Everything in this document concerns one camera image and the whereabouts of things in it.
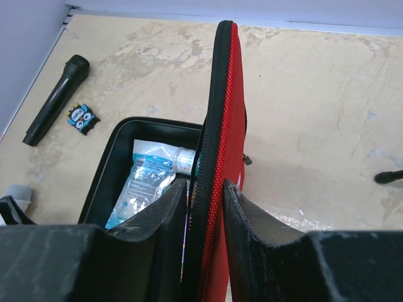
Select white medicine bottle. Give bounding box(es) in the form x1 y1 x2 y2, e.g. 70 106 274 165
173 147 196 176

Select blue mask package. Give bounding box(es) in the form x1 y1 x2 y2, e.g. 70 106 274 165
105 140 178 230

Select black music stand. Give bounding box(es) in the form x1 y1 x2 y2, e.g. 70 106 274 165
374 170 403 184

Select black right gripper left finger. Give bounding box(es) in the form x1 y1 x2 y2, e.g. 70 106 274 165
1 179 187 301

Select blue owl toy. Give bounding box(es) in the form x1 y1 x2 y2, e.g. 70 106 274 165
67 103 101 135

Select black handled scissors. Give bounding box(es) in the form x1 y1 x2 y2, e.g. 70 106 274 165
153 173 176 201

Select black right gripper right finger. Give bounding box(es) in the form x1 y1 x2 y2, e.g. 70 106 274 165
223 181 402 301

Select red medicine kit case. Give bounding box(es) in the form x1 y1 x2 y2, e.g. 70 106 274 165
79 21 247 301

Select black microphone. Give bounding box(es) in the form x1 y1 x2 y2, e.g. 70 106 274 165
22 55 90 147

